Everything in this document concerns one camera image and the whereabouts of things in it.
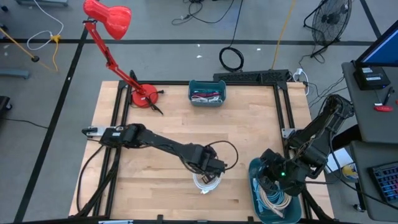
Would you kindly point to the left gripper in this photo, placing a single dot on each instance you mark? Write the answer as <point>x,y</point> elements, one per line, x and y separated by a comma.
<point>213,165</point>

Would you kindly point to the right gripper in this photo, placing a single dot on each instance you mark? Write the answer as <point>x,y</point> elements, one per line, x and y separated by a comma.
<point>276,169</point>

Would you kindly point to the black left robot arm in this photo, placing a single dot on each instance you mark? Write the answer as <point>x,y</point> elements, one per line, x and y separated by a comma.
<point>161,144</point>

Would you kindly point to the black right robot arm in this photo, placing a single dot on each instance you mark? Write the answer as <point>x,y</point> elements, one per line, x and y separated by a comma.
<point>326,124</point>

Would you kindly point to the large teal bin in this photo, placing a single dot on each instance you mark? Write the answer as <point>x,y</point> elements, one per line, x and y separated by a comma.
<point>292,214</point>

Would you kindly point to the small teal bin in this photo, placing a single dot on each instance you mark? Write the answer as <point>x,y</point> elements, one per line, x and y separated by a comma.
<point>206,104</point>

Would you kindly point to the white paper sheet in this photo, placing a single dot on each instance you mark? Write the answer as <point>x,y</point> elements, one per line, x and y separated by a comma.
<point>342,160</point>

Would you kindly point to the yellow blue round object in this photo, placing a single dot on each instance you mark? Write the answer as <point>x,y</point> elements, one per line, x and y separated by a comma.
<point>349,172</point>

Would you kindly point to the grey desk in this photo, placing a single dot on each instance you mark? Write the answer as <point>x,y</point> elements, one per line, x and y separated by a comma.
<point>367,118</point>
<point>363,155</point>

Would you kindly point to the black perforated bar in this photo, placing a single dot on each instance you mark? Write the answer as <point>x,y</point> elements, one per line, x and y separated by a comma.
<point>248,76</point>

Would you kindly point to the keyboard with colourful keys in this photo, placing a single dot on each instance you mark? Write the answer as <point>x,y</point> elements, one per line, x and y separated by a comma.
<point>387,180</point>

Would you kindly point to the small red object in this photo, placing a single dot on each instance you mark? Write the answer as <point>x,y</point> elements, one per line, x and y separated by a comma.
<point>384,108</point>

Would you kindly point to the black box device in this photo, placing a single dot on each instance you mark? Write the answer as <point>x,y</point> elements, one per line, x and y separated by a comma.
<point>371,76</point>

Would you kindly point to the black pen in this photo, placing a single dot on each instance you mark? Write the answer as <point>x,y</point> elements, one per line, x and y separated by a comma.
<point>388,96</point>

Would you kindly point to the computer monitor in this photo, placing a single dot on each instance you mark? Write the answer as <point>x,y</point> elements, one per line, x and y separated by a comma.
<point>382,49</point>

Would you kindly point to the black floor fan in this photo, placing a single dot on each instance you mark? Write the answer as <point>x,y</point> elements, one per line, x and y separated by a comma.
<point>331,18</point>

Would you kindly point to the red desk lamp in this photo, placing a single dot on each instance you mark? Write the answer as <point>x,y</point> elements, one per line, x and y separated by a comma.
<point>109,18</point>

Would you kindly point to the black floor puck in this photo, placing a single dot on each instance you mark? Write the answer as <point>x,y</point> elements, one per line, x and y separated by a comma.
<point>35,58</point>

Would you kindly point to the grey furniture foot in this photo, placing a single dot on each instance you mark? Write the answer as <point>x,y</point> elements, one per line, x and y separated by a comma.
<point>14,74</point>

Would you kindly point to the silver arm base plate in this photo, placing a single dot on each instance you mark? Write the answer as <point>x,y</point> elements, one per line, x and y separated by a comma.
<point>93,130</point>
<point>287,133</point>

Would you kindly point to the black aluminium table frame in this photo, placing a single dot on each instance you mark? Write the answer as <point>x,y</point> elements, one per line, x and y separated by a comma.
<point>276,93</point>

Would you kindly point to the silver bracket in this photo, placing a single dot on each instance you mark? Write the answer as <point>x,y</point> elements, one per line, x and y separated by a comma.
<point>115,222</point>

